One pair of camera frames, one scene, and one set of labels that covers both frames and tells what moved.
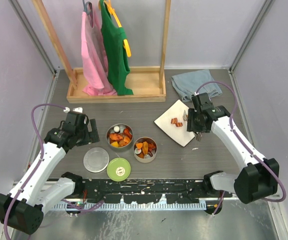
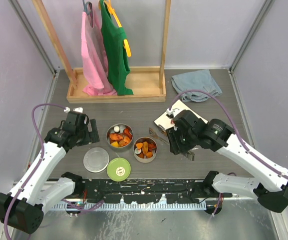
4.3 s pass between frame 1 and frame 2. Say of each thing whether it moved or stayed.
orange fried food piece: stayed
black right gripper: moved
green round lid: stayed
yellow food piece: stayed
